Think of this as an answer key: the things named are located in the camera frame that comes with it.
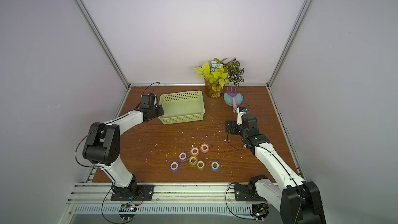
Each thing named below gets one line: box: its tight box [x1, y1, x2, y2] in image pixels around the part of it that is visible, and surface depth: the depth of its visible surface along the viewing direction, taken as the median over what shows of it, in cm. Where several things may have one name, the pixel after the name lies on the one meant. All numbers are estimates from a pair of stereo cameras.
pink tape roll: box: [190, 146, 199, 157], surface depth 88 cm
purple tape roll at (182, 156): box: [178, 151, 188, 162], surface depth 87 cm
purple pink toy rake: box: [226, 86, 238, 114], surface depth 111 cm
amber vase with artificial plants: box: [193, 57, 245, 98], surface depth 97 cm
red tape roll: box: [200, 143, 210, 153], surface depth 89 cm
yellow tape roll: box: [188, 155, 198, 166], surface depth 85 cm
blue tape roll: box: [210, 160, 221, 172], surface depth 83 cm
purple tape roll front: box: [169, 160, 180, 173], surface depth 83 cm
